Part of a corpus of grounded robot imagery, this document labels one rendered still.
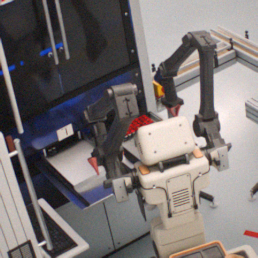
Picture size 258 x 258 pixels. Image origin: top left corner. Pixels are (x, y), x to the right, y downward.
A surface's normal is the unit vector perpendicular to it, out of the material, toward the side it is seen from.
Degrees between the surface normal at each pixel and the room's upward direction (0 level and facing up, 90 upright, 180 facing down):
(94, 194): 0
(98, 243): 90
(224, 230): 0
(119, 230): 90
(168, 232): 82
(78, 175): 0
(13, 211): 90
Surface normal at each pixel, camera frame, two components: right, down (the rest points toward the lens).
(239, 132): -0.14, -0.81
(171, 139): 0.10, -0.16
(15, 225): 0.56, 0.41
